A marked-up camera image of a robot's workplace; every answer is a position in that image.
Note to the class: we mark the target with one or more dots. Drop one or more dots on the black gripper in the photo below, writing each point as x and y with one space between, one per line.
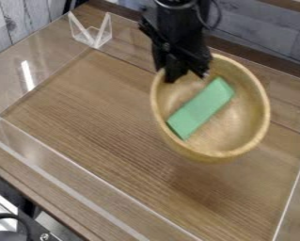
176 24

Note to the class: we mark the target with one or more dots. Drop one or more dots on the green rectangular block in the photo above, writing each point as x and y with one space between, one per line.
198 110

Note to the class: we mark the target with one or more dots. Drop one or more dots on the wooden oval bowl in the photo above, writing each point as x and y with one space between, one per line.
212 118

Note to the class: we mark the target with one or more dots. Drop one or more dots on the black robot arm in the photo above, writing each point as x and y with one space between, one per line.
176 25

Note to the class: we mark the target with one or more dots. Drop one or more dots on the clear acrylic corner bracket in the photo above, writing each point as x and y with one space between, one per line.
91 36

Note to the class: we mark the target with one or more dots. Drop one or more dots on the black metal bracket with screw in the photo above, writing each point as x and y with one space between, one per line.
40 233

